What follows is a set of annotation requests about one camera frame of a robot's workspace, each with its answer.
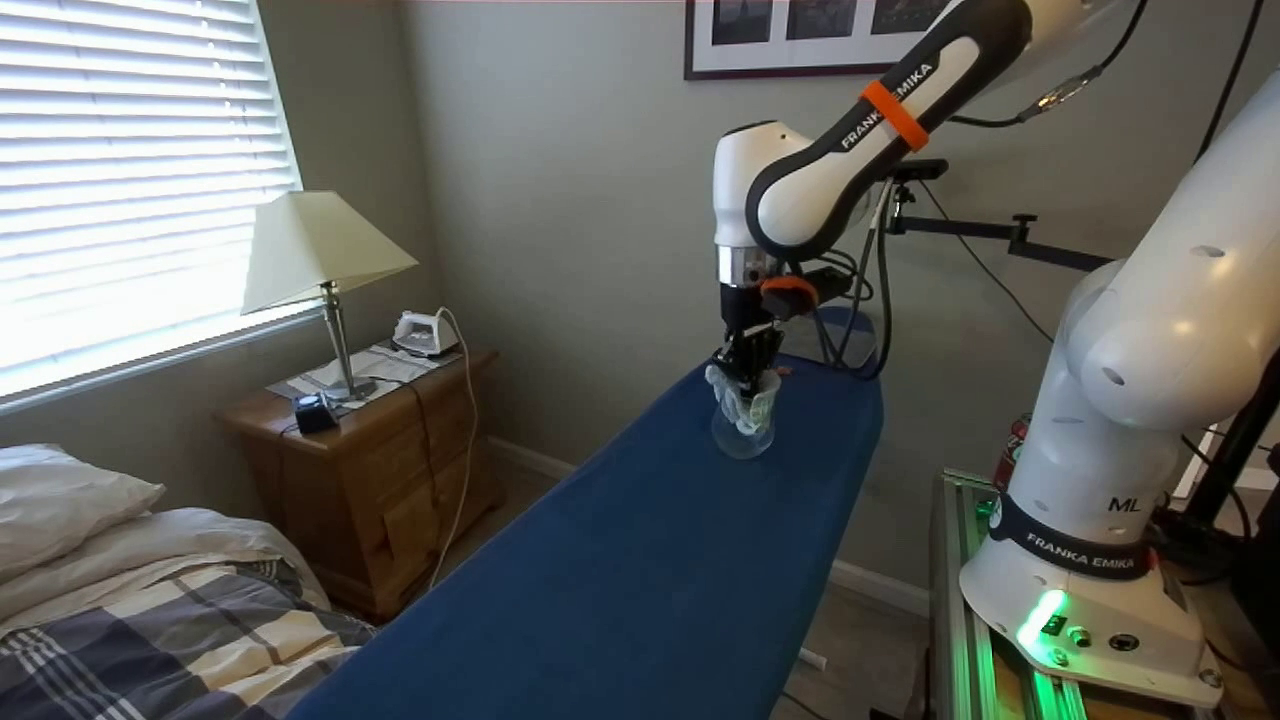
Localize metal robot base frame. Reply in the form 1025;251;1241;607
922;463;1280;720

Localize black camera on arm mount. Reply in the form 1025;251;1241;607
885;156;1115;276

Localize white window blinds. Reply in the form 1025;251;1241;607
0;0;308;405

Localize grey quilted iron pad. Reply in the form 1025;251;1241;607
794;307;879;383

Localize small black alarm clock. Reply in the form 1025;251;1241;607
292;391;342;439

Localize table lamp white shade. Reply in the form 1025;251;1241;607
240;188;421;405

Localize blue covered ironing board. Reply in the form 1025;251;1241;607
284;307;886;720

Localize bed with plaid blanket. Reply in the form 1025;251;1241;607
0;439;379;720

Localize white power cord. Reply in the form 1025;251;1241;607
422;307;489;593

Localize black framed picture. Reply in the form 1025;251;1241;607
682;0;969;78

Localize white pillow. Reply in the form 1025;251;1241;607
0;439;170;585

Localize light cloth on nightstand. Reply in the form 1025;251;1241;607
273;338;444;411

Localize white clothes iron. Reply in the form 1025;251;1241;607
389;307;465;364

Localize small light blue towel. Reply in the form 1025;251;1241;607
701;361;788;445

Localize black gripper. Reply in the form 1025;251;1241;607
706;279;794;401

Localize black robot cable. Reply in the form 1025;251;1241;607
794;181;901;383

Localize wooden nightstand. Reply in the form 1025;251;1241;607
215;348;506;623

